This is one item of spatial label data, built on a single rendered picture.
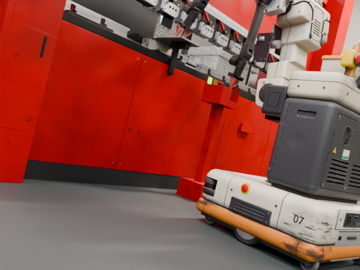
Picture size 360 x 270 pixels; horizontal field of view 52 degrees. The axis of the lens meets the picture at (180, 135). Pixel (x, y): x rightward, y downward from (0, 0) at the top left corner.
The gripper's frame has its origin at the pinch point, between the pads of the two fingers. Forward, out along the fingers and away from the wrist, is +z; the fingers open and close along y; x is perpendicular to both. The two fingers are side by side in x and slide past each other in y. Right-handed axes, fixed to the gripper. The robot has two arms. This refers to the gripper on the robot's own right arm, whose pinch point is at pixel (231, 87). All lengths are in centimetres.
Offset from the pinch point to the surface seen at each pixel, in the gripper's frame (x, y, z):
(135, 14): 23, 99, -23
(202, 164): 8, -12, 55
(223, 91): 13.6, -6.0, 4.6
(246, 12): -45, 50, -62
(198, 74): 7.6, 25.3, 1.0
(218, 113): 6.9, -4.4, 19.2
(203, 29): 2, 44, -31
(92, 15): 93, 42, -5
